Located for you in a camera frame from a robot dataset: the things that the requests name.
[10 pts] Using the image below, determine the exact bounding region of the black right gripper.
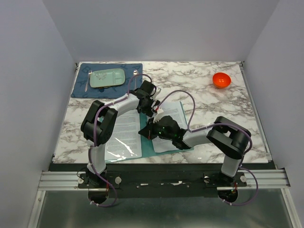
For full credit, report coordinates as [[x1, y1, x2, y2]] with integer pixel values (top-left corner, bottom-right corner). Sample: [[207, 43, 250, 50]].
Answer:
[[138, 117, 174, 141]]

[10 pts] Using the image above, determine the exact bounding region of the teal folder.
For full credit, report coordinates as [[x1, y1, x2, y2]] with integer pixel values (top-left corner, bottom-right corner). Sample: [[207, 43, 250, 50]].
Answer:
[[104, 101, 194, 163]]

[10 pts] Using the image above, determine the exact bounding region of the white printed paper sheet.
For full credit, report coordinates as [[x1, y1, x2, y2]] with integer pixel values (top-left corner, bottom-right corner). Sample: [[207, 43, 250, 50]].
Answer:
[[105, 110, 142, 162]]

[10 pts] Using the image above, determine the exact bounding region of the white printed paper stack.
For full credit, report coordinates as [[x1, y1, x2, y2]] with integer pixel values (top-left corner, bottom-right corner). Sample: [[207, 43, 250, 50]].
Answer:
[[152, 101, 187, 154]]

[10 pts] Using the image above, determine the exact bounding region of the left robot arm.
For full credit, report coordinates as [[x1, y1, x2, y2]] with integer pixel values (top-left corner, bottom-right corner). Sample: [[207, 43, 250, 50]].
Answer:
[[80, 80, 160, 188]]

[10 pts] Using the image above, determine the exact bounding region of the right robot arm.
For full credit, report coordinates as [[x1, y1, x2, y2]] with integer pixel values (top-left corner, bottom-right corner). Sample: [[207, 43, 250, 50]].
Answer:
[[138, 116, 252, 186]]

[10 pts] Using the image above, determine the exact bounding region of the silver spoon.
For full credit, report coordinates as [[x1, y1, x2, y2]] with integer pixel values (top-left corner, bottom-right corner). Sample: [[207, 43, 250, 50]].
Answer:
[[133, 69, 139, 89]]

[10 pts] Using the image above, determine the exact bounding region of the light green plate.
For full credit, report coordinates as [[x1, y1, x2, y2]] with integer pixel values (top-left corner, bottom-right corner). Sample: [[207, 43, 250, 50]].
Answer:
[[88, 68, 125, 88]]

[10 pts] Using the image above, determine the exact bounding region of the silver fork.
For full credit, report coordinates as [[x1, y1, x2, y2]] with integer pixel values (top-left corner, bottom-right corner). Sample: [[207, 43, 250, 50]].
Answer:
[[85, 70, 92, 92]]

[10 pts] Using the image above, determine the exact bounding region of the blue placemat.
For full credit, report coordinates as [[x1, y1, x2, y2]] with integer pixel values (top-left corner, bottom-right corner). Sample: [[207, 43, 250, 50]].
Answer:
[[71, 63, 143, 99]]

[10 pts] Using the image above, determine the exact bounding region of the orange bowl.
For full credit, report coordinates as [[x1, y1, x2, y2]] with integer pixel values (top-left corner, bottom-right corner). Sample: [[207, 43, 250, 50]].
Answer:
[[212, 72, 231, 89]]

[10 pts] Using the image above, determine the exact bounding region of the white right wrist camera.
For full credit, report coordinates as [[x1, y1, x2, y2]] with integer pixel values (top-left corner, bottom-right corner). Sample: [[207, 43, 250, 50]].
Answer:
[[153, 107, 164, 123]]

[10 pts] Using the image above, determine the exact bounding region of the black mounting base rail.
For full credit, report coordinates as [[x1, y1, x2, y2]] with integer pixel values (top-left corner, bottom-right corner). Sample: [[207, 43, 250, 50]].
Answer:
[[39, 164, 247, 199]]

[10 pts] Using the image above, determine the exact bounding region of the aluminium frame rail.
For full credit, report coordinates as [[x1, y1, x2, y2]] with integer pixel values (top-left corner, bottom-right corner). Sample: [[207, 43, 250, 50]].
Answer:
[[29, 164, 294, 228]]

